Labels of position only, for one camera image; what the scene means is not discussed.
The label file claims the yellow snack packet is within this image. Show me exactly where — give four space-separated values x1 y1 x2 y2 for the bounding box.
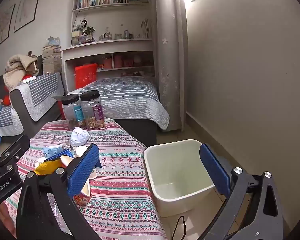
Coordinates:
34 159 65 176

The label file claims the red storage box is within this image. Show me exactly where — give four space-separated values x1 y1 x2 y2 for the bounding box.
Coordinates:
74 64 98 90

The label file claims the large framed picture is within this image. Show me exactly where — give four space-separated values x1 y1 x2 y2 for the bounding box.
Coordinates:
14 0 43 33

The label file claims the clear jar with teal label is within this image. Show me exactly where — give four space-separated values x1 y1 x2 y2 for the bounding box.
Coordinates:
62 94 82 131

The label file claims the wide striped sofa cover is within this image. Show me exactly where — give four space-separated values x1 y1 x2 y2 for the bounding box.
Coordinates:
15 72 65 122

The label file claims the white plastic bin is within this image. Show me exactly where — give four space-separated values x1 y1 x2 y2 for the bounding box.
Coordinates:
144 139 217 218

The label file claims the medium framed picture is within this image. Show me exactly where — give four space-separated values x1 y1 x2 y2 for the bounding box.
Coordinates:
0 4 16 48

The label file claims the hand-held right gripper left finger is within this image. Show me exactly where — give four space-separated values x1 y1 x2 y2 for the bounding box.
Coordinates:
16 143 102 240

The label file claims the red patterned paper cup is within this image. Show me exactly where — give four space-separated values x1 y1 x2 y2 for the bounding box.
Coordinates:
72 172 97 205

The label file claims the dark sofa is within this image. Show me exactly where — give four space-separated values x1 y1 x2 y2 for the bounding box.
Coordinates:
0 55 65 140

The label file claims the red plush toy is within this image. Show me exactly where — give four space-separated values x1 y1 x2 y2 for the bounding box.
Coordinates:
2 74 37 105

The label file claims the dark bed base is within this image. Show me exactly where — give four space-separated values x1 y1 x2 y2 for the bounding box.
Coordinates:
115 119 157 147

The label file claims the grey striped quilt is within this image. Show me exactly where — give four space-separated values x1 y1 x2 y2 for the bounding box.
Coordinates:
66 76 170 130

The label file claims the clear jar with purple label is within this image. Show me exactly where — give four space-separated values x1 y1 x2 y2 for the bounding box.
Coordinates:
80 90 106 130

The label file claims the black cable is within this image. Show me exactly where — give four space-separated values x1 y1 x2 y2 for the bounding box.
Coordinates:
171 215 188 240

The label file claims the crumpled white paper ball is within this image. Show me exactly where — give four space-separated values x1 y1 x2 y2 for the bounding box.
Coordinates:
70 127 91 147

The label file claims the beige cloth pile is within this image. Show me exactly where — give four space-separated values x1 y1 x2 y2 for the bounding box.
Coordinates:
4 51 39 89

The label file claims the tall stack of books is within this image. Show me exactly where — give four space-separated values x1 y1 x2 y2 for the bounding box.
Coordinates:
42 44 62 74

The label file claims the white bookshelf headboard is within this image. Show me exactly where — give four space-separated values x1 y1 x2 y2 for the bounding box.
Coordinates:
61 0 155 93

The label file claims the small red rimmed paper cup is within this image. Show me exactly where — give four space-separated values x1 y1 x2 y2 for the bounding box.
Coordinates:
59 155 75 170

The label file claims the blue and white carton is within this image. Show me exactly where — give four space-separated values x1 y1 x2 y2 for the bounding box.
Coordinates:
43 141 73 159

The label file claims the white paper cup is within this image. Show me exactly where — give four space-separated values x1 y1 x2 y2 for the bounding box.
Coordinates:
74 146 88 158

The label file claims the grey floral curtain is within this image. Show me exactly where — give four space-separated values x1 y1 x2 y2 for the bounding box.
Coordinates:
147 0 188 132

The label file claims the small striped sofa cover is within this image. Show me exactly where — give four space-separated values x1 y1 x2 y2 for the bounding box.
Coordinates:
0 105 24 137

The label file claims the patterned woven tablecloth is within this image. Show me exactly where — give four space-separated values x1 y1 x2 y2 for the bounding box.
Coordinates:
4 118 169 240

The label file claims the light blue teapot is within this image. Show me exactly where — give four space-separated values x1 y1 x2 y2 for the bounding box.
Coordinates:
45 36 60 46

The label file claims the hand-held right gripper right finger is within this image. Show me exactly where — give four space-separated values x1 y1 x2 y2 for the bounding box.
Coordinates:
195 143 285 240

